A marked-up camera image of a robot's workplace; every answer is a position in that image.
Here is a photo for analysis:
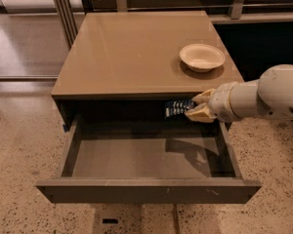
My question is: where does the grey vertical metal post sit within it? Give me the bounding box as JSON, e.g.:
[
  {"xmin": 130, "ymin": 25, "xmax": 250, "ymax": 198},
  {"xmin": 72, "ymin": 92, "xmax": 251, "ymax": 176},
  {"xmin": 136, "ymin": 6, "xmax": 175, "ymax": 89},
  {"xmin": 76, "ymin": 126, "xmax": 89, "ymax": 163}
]
[{"xmin": 54, "ymin": 0, "xmax": 77, "ymax": 48}]

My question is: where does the open grey top drawer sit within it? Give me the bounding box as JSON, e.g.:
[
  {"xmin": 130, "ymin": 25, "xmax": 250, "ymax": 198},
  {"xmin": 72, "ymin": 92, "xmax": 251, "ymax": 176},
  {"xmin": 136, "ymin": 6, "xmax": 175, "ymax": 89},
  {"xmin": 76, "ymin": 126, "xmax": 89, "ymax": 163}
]
[{"xmin": 36, "ymin": 117, "xmax": 262, "ymax": 204}]

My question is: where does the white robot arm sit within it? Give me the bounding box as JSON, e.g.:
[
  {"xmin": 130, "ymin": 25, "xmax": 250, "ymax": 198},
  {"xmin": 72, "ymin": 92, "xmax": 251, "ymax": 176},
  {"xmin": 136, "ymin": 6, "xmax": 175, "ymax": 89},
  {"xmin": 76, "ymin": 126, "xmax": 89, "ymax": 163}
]
[{"xmin": 186, "ymin": 64, "xmax": 293, "ymax": 123}]

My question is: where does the grey cabinet with glossy top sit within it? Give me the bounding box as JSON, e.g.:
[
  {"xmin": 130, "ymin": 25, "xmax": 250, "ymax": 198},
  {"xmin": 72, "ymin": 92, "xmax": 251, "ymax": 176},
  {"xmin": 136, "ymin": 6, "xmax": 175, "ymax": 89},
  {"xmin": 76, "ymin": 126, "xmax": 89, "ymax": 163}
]
[{"xmin": 52, "ymin": 11, "xmax": 243, "ymax": 126}]

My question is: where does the metal shelving rail frame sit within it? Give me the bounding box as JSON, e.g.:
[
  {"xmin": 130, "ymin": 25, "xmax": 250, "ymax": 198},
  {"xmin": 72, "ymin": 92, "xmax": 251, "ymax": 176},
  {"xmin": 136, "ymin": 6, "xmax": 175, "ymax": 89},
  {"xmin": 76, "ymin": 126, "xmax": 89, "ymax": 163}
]
[{"xmin": 80, "ymin": 0, "xmax": 293, "ymax": 25}]

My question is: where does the dark blue rxbar wrapper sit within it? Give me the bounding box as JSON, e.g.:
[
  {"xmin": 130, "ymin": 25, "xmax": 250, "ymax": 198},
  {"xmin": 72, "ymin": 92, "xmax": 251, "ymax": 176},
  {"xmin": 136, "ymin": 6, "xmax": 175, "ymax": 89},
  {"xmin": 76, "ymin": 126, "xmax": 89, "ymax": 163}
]
[{"xmin": 164, "ymin": 99, "xmax": 196, "ymax": 118}]

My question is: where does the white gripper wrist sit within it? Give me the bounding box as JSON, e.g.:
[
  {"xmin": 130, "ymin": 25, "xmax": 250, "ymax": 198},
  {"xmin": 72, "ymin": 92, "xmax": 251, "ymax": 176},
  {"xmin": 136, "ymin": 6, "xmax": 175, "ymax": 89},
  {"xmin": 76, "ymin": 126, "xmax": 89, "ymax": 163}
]
[{"xmin": 185, "ymin": 82, "xmax": 240, "ymax": 123}]

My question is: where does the white paper bowl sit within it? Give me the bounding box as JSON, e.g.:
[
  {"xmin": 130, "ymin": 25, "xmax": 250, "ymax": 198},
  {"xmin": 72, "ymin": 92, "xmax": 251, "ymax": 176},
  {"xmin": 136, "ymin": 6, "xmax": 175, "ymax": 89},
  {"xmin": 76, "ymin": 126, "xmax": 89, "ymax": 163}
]
[{"xmin": 179, "ymin": 44, "xmax": 226, "ymax": 73}]

